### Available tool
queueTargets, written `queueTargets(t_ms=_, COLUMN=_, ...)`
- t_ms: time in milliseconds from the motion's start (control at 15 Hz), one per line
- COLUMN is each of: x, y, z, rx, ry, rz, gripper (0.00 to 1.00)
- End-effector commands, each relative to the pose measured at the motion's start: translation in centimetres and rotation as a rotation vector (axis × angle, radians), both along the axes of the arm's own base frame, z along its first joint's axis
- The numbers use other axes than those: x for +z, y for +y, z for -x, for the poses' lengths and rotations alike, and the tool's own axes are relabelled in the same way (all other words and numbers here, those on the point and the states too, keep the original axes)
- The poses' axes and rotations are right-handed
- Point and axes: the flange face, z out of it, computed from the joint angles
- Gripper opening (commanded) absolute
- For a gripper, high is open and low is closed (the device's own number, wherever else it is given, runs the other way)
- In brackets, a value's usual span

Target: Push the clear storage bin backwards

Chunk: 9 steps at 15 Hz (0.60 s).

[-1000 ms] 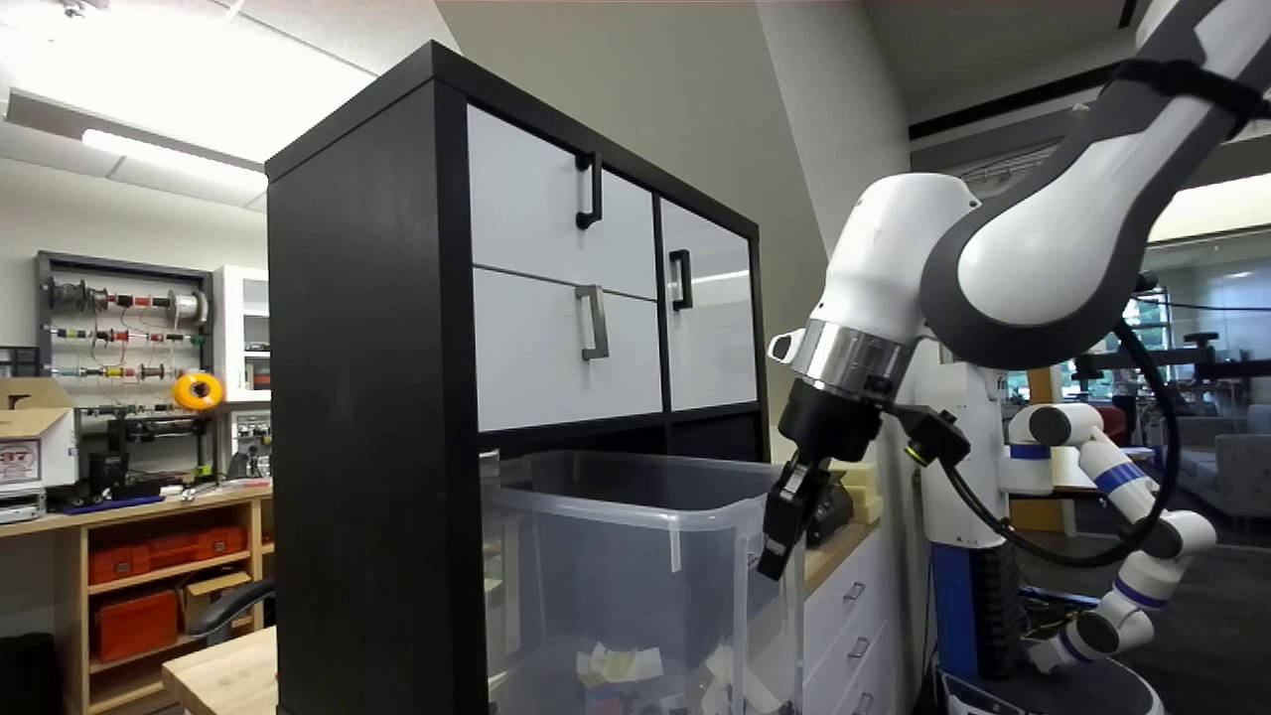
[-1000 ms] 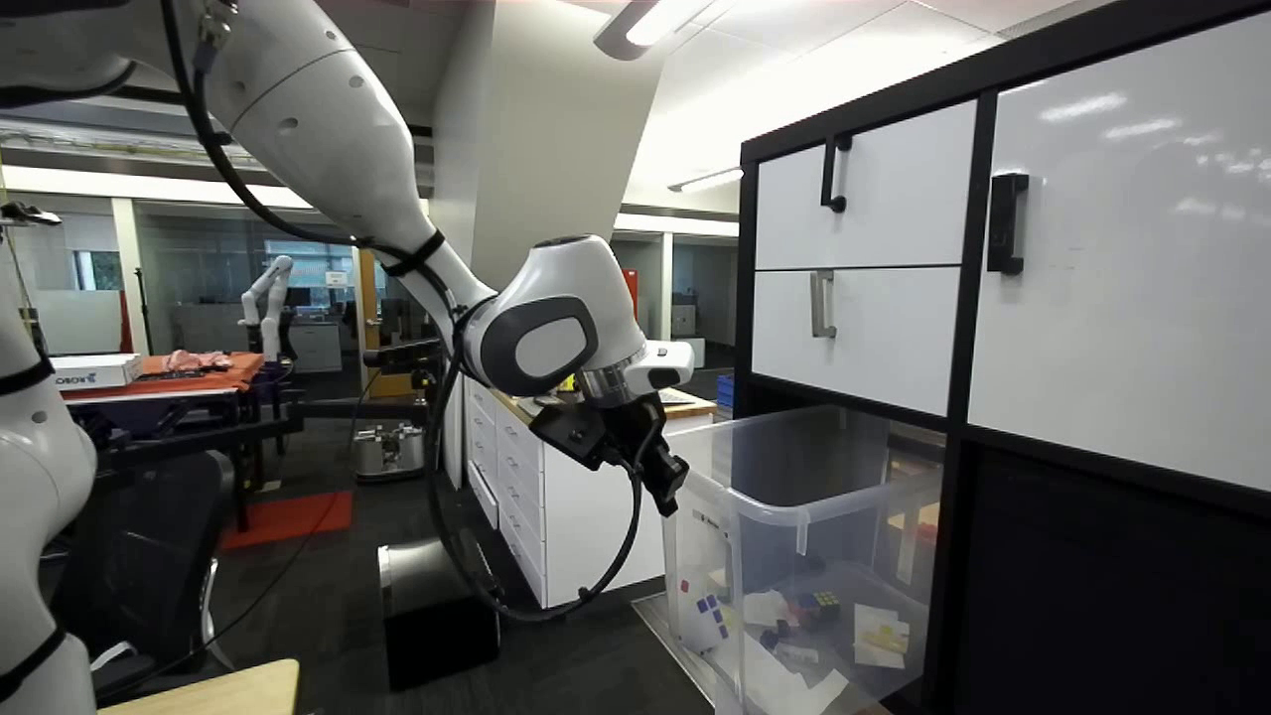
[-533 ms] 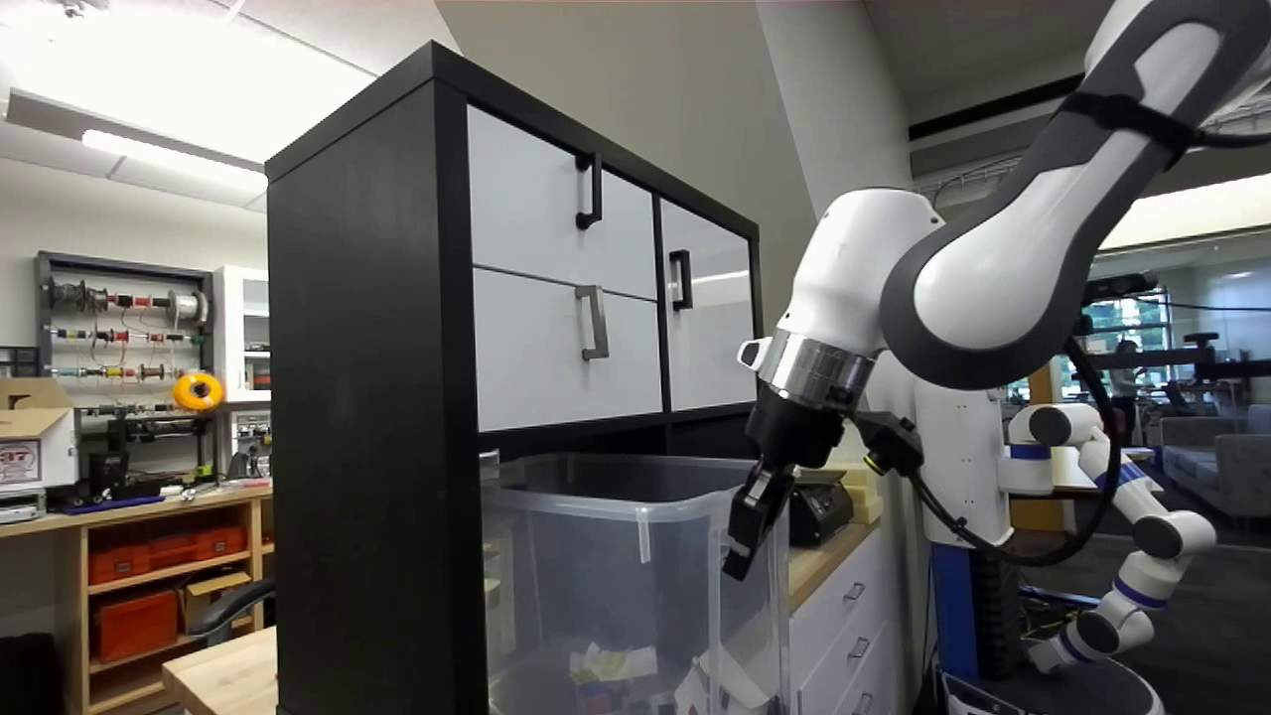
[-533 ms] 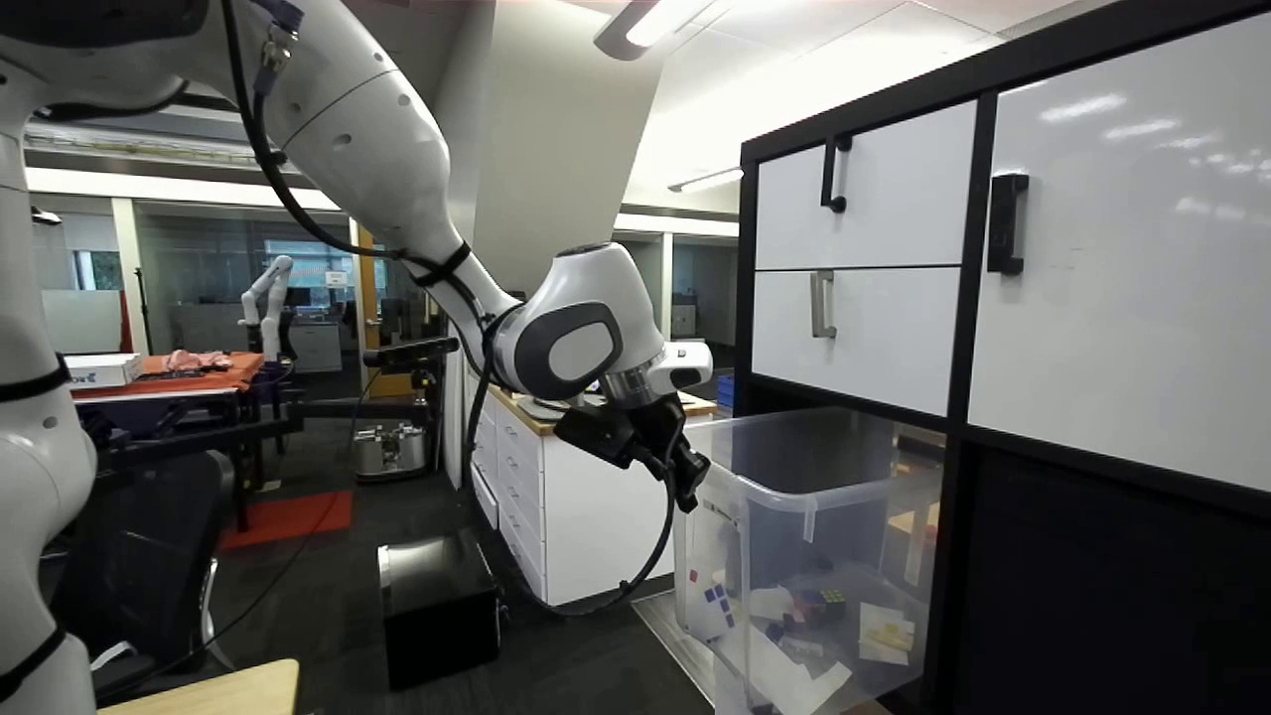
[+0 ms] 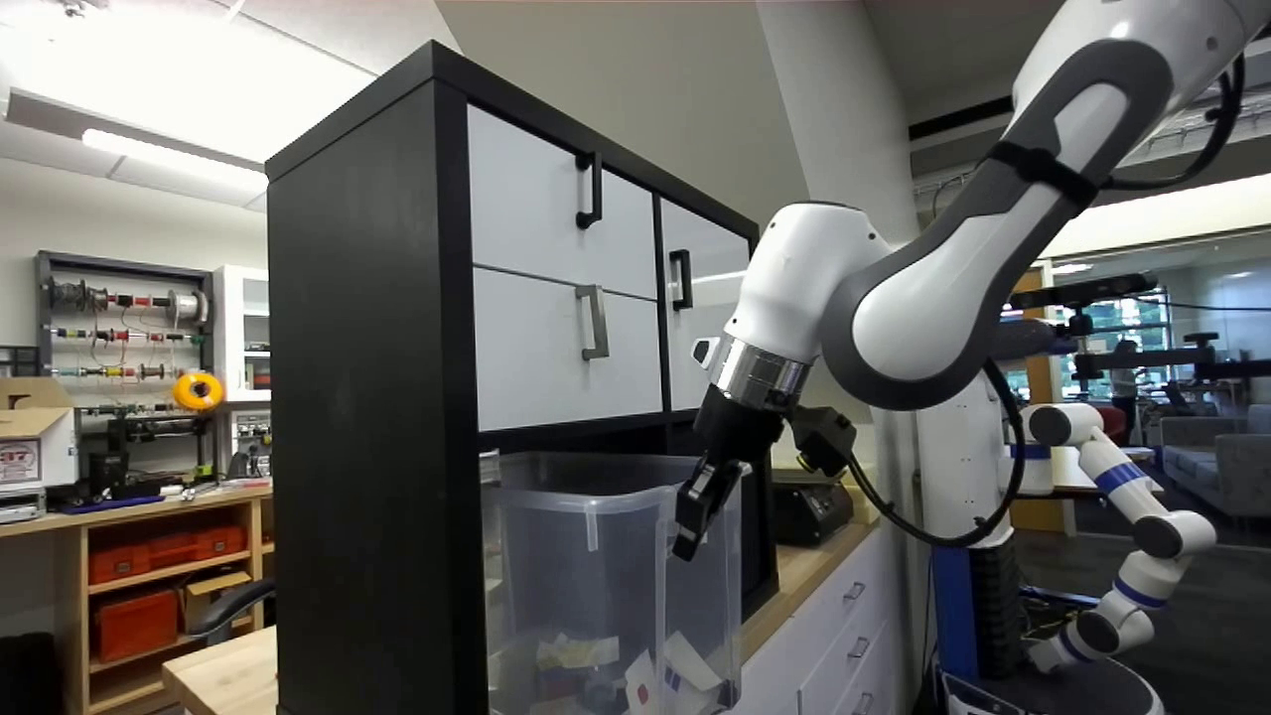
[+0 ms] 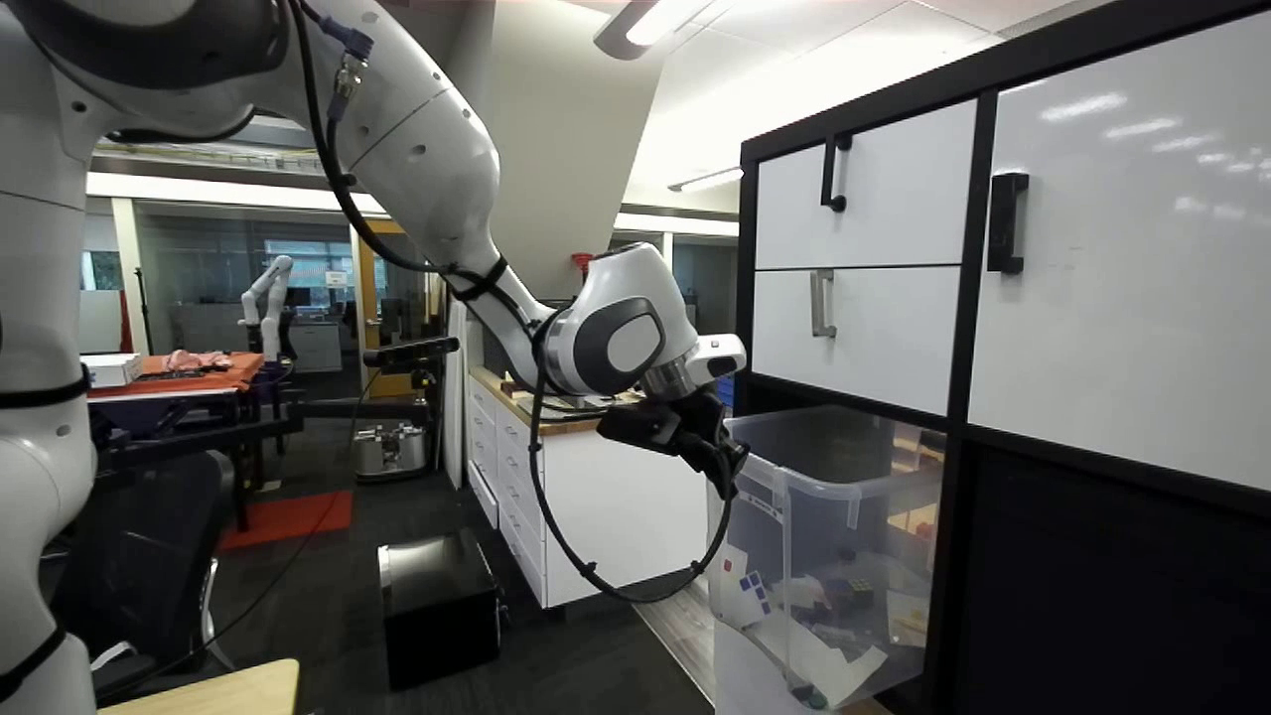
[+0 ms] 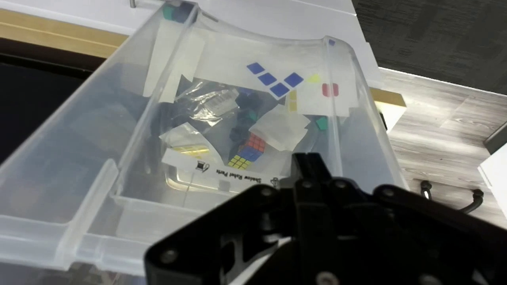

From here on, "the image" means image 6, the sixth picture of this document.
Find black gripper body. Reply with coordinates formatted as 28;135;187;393
645;386;732;459

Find clear plastic storage bin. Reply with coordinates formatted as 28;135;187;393
707;401;951;715

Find white low drawer cabinet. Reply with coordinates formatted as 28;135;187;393
441;303;720;610

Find white cube with blue stickers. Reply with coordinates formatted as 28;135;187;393
710;540;800;627

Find white lower drawer front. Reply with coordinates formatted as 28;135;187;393
750;263;967;417

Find white drawer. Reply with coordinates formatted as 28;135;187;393
750;263;967;417
750;100;983;270

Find black mounted device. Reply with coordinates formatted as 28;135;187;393
362;333;468;431

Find metal container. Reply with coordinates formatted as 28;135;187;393
350;417;434;480

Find black box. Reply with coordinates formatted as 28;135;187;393
375;529;510;692

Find white upper drawer front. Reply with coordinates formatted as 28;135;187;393
750;100;983;270

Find black cabinet with white fronts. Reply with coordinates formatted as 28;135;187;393
732;0;1271;715

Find ceiling light panel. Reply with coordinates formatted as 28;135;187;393
591;0;732;62

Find red floor mat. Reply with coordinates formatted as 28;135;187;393
213;490;359;557

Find large white door panel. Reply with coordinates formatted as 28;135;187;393
967;13;1271;494

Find table with red top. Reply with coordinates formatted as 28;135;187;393
82;349;295;531

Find long ceiling light strip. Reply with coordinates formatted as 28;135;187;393
82;170;388;222

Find light wooden table corner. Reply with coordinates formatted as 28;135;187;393
97;654;307;715

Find black office chair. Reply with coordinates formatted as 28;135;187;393
45;447;240;676

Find white box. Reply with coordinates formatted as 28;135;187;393
80;349;142;393

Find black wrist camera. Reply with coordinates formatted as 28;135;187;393
591;398;679;454

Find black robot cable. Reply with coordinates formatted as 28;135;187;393
286;0;740;609

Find grey drawer handle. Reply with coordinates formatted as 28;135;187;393
808;267;842;343

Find black drawer handle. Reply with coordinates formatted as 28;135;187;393
818;131;853;214

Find black door handle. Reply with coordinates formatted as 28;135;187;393
985;167;1032;278

